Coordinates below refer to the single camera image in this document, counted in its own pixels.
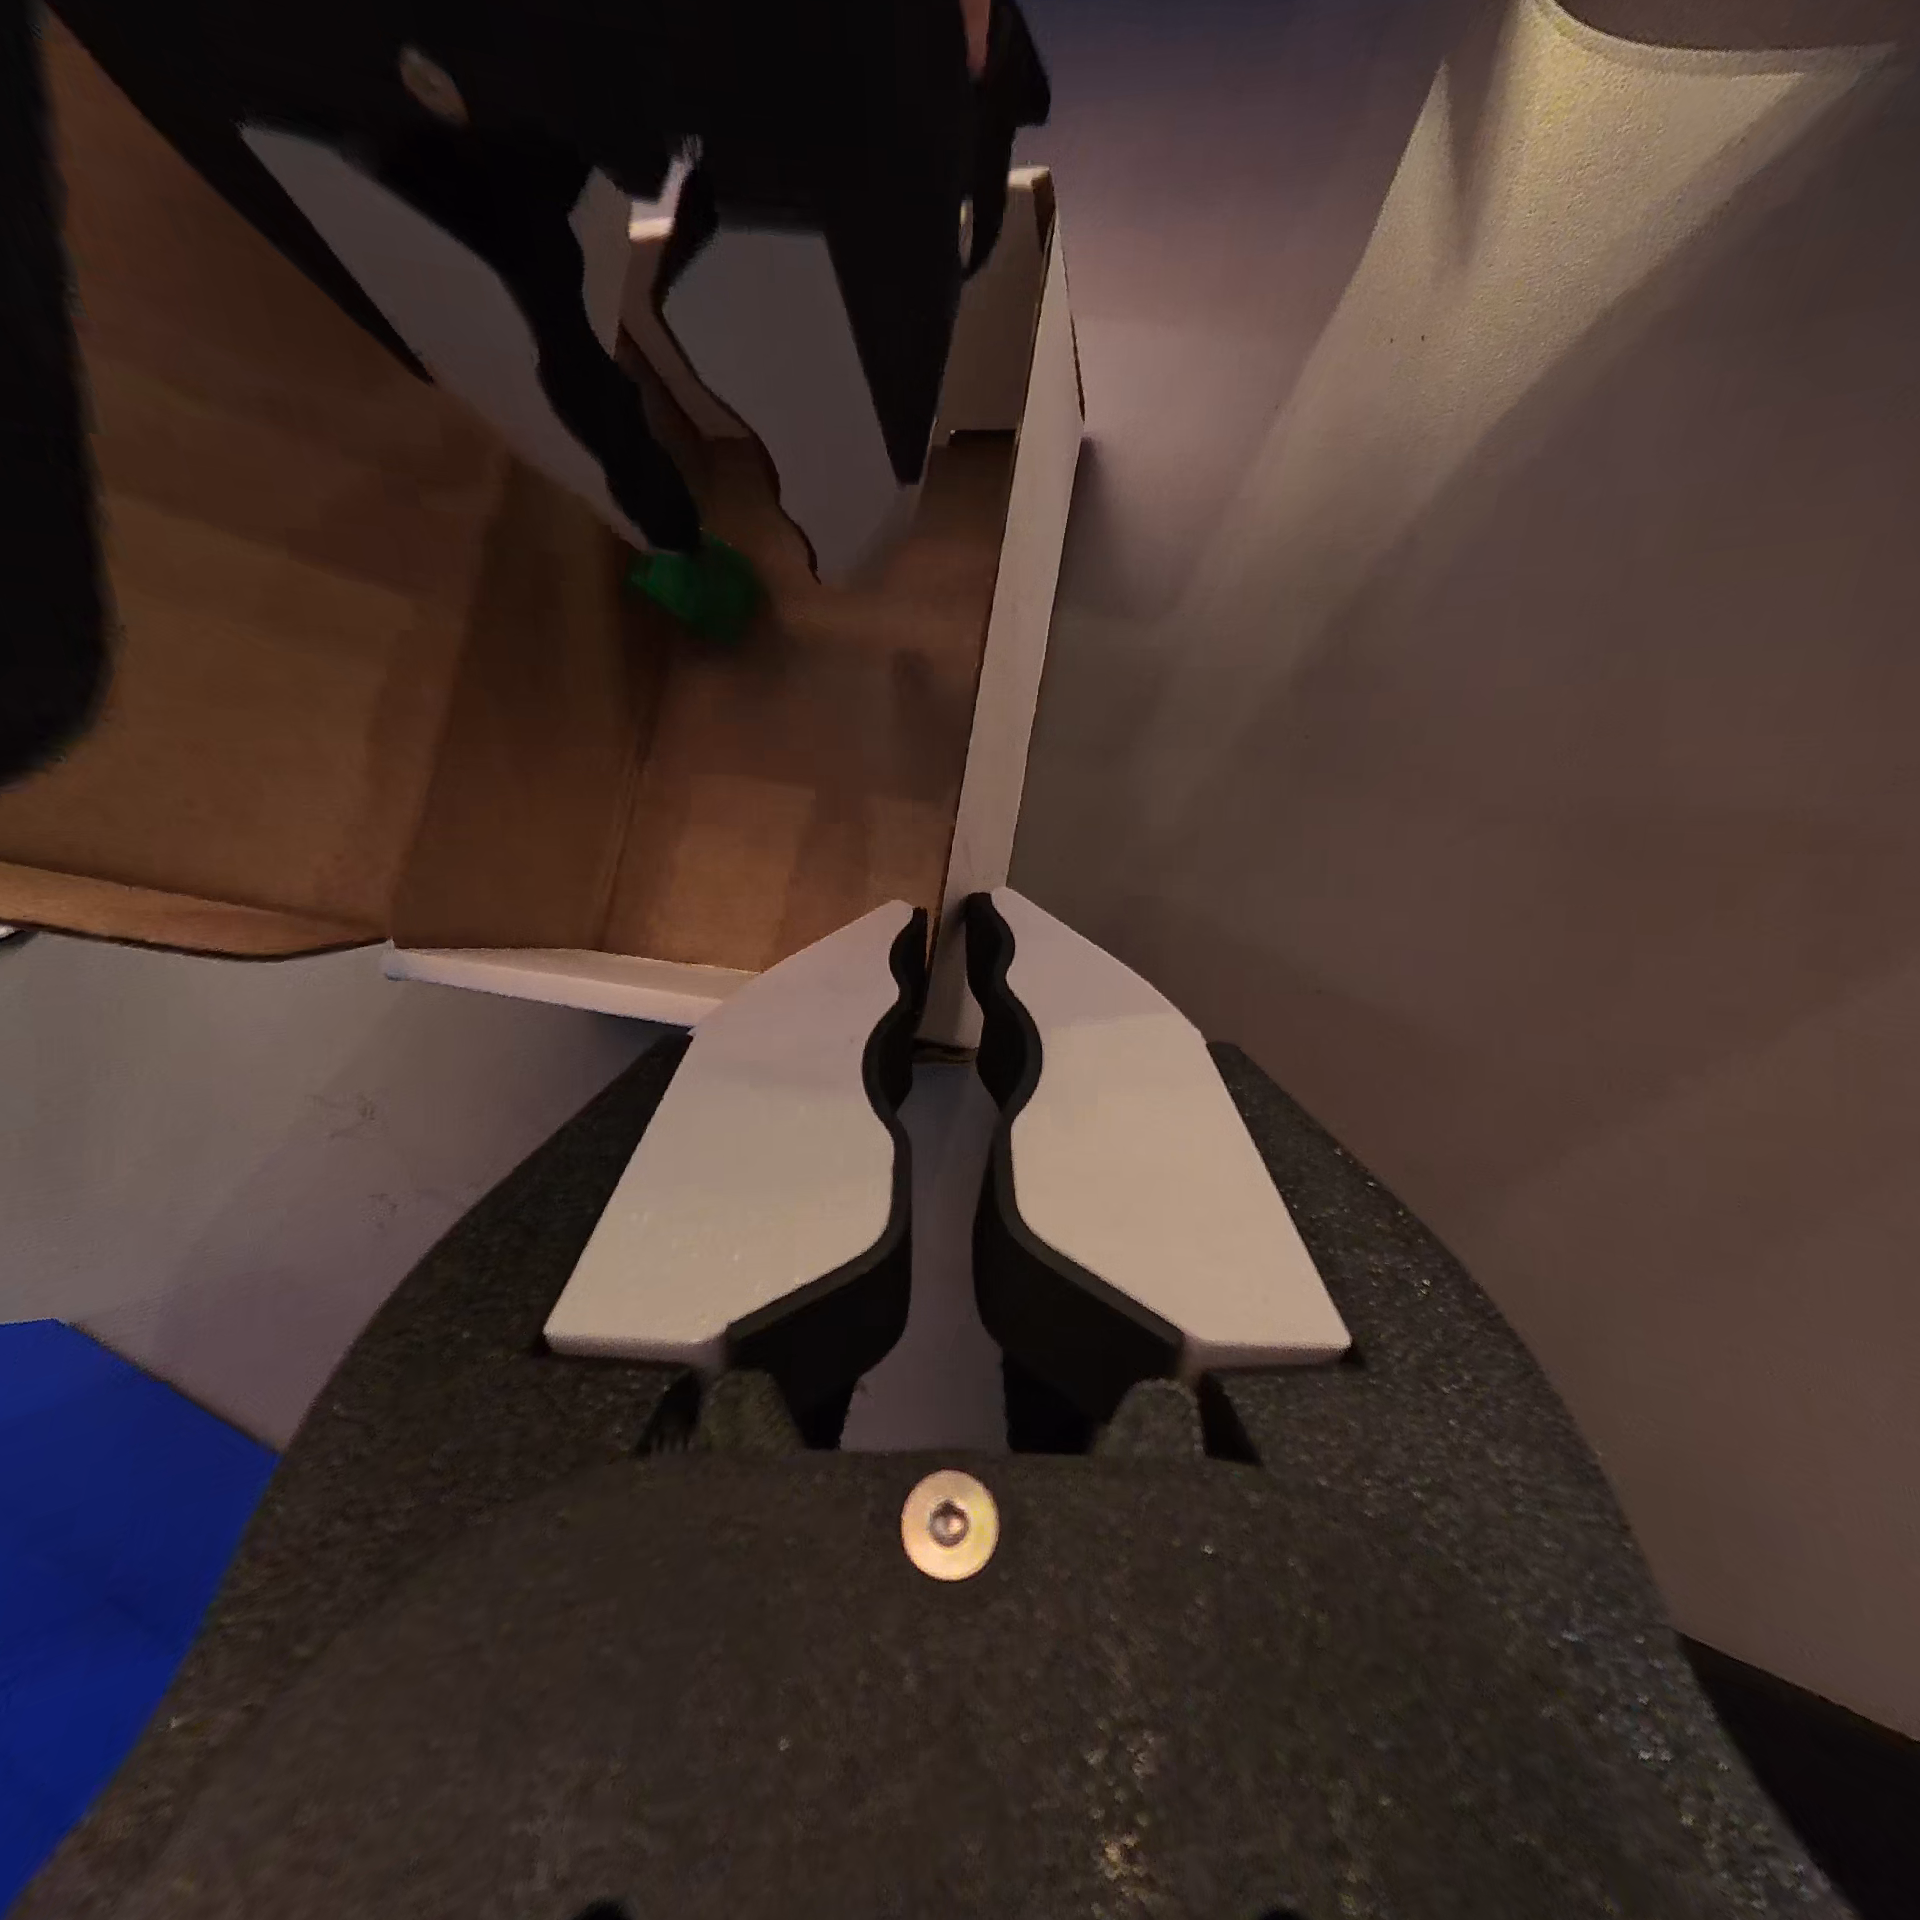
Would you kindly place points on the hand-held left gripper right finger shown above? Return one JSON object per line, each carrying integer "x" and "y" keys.
{"x": 1155, "y": 1202}

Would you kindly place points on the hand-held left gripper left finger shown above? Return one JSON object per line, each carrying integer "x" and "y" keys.
{"x": 721, "y": 1202}

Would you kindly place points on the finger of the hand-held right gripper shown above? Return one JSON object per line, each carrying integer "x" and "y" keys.
{"x": 779, "y": 360}
{"x": 434, "y": 285}

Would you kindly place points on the green cube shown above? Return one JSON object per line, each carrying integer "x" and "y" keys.
{"x": 697, "y": 598}

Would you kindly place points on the white cardboard box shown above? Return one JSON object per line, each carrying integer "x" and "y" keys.
{"x": 810, "y": 750}

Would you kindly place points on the blue plastic bin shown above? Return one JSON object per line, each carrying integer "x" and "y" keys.
{"x": 105, "y": 1575}

